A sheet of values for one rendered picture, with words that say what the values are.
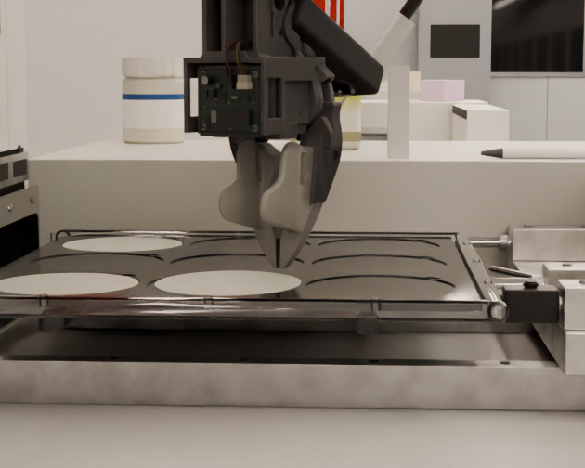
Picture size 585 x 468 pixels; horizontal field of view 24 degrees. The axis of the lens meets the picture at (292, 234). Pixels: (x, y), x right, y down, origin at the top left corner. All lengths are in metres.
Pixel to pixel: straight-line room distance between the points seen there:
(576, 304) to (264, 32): 0.27
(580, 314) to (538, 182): 0.37
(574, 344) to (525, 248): 0.33
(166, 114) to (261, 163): 0.54
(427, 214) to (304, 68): 0.34
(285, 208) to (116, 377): 0.16
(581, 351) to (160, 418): 0.27
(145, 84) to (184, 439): 0.72
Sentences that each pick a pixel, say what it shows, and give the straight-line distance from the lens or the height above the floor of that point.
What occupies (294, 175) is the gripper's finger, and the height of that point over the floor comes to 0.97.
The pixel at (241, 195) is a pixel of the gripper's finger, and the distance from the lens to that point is 0.96.
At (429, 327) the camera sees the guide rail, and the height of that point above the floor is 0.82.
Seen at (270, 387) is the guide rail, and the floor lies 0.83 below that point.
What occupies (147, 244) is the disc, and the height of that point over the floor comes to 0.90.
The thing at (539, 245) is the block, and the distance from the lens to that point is 1.20.
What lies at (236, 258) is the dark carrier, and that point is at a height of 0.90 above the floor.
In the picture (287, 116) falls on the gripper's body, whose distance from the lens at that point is 0.92.
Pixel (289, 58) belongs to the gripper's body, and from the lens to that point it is 0.92.
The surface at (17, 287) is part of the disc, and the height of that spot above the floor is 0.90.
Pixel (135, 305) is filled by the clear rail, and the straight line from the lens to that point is 0.85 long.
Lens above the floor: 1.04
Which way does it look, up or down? 7 degrees down
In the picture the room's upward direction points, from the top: straight up
